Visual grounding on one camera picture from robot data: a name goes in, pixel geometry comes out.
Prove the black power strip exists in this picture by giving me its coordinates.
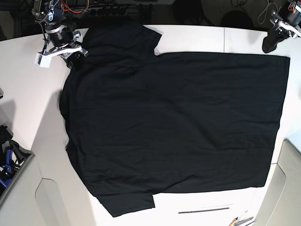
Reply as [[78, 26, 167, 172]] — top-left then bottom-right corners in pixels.
[[87, 5, 130, 17]]

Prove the black T-shirt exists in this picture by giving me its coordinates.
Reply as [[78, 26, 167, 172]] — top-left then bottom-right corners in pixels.
[[59, 23, 290, 217]]

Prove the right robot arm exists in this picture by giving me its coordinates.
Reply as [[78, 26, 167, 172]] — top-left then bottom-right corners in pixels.
[[32, 0, 90, 65]]

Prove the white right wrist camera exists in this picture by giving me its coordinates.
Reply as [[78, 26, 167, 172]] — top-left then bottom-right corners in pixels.
[[35, 53, 52, 68]]

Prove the grey coiled cable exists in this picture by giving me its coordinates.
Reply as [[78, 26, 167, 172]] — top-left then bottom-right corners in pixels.
[[257, 0, 279, 24]]

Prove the blue black clamp tool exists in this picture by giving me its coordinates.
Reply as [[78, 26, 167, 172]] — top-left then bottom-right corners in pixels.
[[0, 140, 23, 189]]

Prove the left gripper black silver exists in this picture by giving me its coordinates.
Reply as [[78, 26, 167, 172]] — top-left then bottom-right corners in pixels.
[[262, 10, 301, 53]]

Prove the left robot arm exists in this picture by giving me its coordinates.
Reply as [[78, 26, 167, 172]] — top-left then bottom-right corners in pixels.
[[262, 0, 301, 53]]

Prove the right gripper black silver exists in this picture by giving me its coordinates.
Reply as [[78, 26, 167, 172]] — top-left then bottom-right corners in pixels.
[[45, 23, 88, 59]]

